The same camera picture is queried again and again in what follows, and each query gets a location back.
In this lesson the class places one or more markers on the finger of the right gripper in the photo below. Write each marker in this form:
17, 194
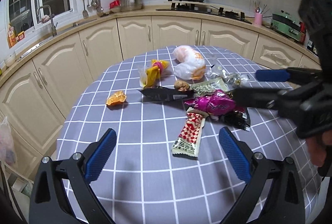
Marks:
282, 75
262, 98

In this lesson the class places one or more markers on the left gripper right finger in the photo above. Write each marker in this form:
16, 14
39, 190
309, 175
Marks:
285, 201

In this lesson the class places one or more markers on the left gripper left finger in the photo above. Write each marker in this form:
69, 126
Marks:
49, 202

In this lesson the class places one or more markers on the magenta foil wrapper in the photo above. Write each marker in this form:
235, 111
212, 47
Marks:
216, 104

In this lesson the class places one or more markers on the green seed packet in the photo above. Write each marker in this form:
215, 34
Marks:
209, 87

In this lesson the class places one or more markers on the clear plastic wrapper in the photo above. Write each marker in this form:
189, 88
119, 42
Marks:
233, 80

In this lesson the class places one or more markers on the black snack wrapper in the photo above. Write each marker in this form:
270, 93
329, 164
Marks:
164, 94

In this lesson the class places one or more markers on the black foil wrapper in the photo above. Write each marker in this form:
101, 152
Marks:
237, 119

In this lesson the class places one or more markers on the chrome kitchen faucet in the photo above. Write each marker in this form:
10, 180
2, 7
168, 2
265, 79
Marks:
49, 17

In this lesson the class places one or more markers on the person right hand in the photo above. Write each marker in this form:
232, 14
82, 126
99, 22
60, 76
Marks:
316, 146

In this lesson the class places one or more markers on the green electric cooker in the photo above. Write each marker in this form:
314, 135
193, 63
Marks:
284, 24

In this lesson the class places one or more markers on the dark soy sauce bottle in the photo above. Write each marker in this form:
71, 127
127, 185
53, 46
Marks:
302, 33

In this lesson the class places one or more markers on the hanging plastic bag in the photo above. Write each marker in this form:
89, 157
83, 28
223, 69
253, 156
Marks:
7, 148

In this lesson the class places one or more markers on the pink utensil holder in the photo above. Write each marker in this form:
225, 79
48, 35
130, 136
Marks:
259, 11

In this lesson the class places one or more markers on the white orange plastic bag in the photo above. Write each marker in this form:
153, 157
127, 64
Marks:
191, 63

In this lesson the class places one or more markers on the red white checkered wrapper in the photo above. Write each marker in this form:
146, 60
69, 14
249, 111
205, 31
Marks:
188, 141

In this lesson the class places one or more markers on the grey checkered tablecloth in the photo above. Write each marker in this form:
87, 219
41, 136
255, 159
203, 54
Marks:
143, 182

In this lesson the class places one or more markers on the cream lower cabinets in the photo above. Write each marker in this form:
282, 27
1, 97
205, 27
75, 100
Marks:
38, 92

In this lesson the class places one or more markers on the yellow pink snack wrapper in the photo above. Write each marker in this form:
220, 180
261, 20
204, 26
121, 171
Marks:
149, 75

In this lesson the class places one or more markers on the black gas stove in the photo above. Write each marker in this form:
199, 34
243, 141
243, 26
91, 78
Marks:
199, 6

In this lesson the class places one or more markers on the white ceramic bowl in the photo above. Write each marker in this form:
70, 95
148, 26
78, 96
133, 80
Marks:
10, 60

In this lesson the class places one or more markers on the stainless steel stockpot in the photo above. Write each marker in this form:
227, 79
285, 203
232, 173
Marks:
130, 5

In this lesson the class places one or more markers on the orange seasoning packet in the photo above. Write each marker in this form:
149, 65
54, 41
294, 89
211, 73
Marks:
11, 36

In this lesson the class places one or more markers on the red container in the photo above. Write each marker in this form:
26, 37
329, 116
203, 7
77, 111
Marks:
114, 4

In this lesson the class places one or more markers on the stainless steel sink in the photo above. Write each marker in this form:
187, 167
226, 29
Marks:
31, 49

